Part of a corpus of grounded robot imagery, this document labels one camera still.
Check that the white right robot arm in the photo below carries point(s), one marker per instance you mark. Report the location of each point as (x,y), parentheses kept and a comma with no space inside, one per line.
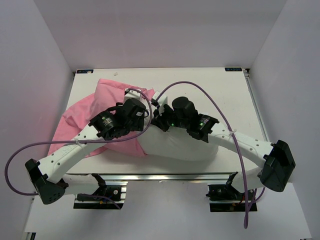
(274,161)

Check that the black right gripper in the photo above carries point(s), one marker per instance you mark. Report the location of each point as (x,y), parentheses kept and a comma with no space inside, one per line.
(158,119)

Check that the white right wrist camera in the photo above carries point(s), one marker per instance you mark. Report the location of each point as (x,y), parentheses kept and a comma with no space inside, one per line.
(159,100)

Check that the white pillow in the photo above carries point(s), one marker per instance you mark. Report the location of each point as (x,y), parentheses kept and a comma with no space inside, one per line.
(176,143)

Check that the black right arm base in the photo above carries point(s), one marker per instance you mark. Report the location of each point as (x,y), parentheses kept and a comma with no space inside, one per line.
(224,198)

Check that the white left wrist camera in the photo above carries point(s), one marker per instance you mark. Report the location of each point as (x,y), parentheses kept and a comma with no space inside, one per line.
(133,93)

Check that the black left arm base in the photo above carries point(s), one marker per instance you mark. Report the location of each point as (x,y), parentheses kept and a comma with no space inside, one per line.
(111,195)

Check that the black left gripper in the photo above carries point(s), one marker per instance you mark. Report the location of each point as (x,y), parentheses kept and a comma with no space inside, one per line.
(138,124)

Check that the blue left corner label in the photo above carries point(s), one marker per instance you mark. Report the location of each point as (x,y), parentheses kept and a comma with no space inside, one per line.
(84,71)

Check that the pink fabric pillowcase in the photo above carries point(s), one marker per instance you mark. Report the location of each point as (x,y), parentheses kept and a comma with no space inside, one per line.
(77,116)

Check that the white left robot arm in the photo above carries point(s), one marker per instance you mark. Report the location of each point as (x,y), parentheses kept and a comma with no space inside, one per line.
(49,175)

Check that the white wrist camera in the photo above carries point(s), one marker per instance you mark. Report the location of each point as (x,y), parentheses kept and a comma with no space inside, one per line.
(159,100)
(133,93)

